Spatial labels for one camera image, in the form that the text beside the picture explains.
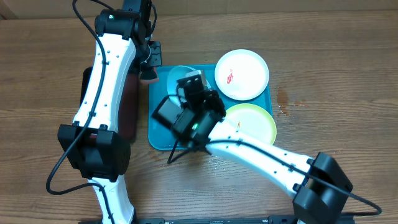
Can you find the white plate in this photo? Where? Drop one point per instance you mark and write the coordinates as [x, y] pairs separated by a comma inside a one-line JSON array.
[[241, 74]]

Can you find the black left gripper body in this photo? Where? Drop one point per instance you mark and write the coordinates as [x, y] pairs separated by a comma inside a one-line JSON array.
[[155, 59]]

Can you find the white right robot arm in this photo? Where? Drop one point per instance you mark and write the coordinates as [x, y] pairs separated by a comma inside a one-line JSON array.
[[318, 186]]

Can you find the black rectangular tray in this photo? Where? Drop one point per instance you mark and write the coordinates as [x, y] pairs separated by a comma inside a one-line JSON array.
[[127, 112]]

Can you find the yellow plate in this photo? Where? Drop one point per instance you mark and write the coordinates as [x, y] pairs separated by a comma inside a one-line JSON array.
[[253, 120]]

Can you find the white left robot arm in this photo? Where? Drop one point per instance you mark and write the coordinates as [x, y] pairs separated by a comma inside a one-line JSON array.
[[122, 37]]

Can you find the teal plastic tray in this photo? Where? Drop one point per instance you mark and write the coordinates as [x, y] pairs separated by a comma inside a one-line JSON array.
[[160, 137]]

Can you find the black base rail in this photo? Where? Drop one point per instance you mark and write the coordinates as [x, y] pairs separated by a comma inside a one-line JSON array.
[[273, 219]]

